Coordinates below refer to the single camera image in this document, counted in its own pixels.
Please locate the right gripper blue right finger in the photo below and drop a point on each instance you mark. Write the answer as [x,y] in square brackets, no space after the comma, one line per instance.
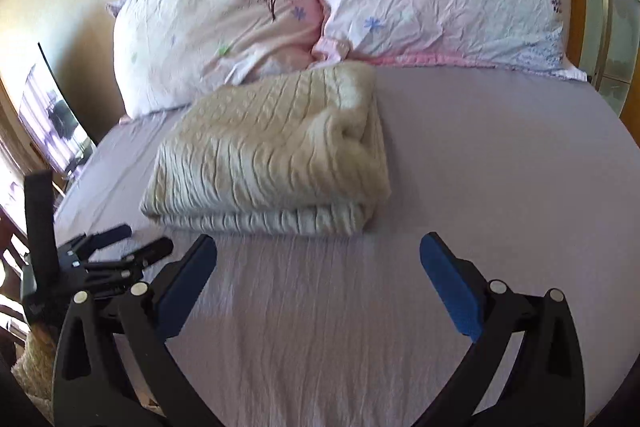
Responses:
[546,385]

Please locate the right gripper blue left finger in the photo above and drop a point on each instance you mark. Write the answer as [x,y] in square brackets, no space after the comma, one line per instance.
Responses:
[91,386]

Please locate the cream cable knit sweater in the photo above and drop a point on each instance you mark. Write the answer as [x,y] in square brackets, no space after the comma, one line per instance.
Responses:
[299,154]

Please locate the cream fleece jacket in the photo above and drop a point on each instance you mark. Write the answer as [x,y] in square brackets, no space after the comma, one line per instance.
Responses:
[33,370]

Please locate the lavender bed sheet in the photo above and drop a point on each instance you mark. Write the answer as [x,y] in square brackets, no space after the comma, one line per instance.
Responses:
[535,180]

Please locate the pink pillow with tree print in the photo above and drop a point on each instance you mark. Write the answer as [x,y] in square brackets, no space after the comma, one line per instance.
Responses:
[168,53]

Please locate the framed picture on wall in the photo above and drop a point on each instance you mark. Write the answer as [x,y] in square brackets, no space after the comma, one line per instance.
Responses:
[51,123]

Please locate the wooden window frame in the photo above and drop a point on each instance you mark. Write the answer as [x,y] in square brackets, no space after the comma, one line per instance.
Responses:
[602,39]

